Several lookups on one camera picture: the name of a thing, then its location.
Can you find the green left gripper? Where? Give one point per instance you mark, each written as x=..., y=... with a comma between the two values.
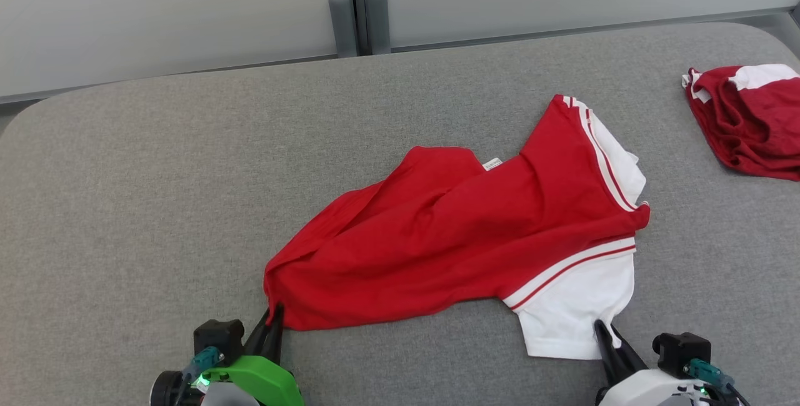
x=269, y=381

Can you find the red Bulls basketball jersey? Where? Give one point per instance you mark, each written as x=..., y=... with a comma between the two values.
x=450, y=237

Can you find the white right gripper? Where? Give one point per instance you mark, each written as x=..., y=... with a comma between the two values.
x=650, y=390

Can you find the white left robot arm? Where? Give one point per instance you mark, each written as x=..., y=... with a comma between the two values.
x=165, y=390

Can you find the grey partition post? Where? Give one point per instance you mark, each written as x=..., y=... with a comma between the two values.
x=377, y=19
x=342, y=19

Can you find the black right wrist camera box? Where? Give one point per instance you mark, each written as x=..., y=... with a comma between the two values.
x=681, y=353

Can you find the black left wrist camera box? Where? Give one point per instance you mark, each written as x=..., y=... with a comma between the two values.
x=219, y=337

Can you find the red shorts with white band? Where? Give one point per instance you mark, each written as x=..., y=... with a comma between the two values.
x=750, y=125

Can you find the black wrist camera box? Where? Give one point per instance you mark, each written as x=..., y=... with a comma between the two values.
x=681, y=353
x=219, y=337

